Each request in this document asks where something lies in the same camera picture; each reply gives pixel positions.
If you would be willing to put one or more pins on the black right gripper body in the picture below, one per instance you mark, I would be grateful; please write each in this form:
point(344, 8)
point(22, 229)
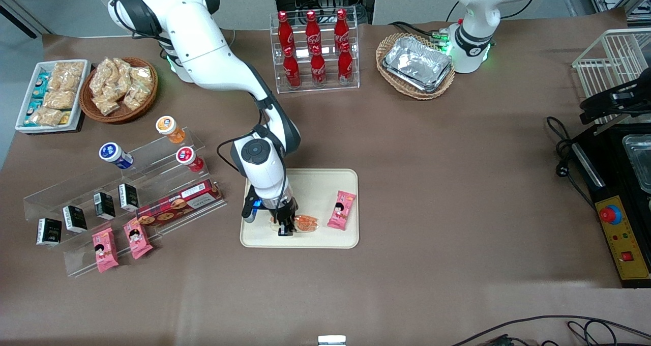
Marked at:
point(284, 215)

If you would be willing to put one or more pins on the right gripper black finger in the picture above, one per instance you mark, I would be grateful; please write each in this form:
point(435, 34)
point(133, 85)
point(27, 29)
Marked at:
point(283, 229)
point(292, 226)

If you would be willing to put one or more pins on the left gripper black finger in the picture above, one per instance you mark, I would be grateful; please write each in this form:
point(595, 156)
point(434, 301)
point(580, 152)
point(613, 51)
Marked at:
point(596, 117)

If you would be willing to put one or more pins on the triangular sandwich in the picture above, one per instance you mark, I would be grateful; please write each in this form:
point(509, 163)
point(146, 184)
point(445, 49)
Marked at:
point(307, 224)

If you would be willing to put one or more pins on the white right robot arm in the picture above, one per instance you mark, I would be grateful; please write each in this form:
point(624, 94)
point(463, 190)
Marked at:
point(203, 46)

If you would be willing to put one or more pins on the beige plastic tray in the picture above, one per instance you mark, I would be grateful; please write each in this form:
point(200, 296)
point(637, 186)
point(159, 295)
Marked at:
point(315, 193)

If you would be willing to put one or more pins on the aluminium foil tray stack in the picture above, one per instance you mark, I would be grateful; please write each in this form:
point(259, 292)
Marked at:
point(417, 61)

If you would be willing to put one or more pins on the white rectangular snack tray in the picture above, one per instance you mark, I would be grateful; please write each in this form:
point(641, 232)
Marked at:
point(84, 81)

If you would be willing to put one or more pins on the grey metal lever bar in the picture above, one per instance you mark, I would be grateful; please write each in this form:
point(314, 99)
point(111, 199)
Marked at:
point(610, 126)

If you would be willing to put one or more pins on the pink snack packet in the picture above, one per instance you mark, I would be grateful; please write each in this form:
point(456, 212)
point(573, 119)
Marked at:
point(137, 238)
point(341, 211)
point(105, 250)

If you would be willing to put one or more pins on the black power plug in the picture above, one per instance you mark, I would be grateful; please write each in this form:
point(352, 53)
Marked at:
point(562, 170)

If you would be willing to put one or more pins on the steel food container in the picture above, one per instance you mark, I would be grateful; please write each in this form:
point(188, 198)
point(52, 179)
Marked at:
point(640, 163)

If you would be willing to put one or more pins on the black sealing machine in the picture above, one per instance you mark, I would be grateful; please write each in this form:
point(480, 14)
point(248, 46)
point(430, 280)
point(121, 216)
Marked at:
point(610, 183)

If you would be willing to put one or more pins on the red emergency stop button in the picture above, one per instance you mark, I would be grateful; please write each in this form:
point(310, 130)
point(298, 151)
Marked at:
point(609, 214)

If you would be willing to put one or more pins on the red cookie box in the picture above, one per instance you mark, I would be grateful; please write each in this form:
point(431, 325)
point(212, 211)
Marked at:
point(178, 203)

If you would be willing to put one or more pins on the red-lid small jar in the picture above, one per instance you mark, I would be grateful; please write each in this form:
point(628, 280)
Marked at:
point(189, 159)

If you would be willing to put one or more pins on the small white device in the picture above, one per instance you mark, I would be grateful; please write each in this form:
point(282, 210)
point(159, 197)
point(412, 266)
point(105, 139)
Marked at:
point(331, 340)

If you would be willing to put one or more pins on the yellow control panel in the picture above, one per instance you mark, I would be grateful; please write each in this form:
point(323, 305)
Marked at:
point(618, 239)

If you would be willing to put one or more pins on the clear acrylic bottle rack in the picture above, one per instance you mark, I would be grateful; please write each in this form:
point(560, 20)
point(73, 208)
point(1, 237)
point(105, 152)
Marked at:
point(330, 87)

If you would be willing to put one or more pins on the red cola bottle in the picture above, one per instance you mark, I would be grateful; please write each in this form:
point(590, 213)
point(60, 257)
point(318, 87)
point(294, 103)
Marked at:
point(318, 68)
point(312, 29)
point(345, 66)
point(341, 28)
point(291, 70)
point(284, 30)

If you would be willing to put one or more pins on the orange-lid small jar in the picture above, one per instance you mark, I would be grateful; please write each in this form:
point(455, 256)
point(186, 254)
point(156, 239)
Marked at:
point(169, 128)

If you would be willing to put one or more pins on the brown table cover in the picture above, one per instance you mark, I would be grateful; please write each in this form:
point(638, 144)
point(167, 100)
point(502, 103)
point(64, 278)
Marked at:
point(457, 183)

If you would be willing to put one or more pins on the small black carton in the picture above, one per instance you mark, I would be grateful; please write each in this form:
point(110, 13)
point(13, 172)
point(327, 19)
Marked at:
point(128, 197)
point(75, 219)
point(105, 205)
point(49, 232)

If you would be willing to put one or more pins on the wicker basket with foil trays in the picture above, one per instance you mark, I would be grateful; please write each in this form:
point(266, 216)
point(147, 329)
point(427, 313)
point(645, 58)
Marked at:
point(386, 84)

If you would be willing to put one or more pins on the blue-lid small jar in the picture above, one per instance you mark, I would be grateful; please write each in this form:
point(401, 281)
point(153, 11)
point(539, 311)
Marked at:
point(114, 154)

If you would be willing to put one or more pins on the clear bag of fried snacks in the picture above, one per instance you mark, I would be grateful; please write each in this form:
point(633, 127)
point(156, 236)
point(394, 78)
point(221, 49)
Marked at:
point(122, 68)
point(141, 75)
point(103, 76)
point(136, 95)
point(107, 104)

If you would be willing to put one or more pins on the clear acrylic stepped shelf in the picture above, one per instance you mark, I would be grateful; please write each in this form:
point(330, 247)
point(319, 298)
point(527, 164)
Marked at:
point(81, 183)

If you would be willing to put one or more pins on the wicker basket with snack bags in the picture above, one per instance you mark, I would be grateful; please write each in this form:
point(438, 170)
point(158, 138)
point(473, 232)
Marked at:
point(91, 113)

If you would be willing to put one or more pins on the tan snack bag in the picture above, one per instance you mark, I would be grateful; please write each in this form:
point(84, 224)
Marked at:
point(68, 74)
point(60, 100)
point(47, 116)

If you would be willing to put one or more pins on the teal snack packet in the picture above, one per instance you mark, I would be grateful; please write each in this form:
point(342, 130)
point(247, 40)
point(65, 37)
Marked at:
point(42, 78)
point(34, 106)
point(39, 90)

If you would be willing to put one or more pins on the grey metal profile bar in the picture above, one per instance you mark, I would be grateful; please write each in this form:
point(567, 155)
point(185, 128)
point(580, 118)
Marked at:
point(20, 14)

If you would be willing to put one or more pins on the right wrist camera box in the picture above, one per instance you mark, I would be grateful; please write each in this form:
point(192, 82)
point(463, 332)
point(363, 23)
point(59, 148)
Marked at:
point(253, 207)

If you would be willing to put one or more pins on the red rocker switch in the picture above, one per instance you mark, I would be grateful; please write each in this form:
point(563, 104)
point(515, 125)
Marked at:
point(627, 257)

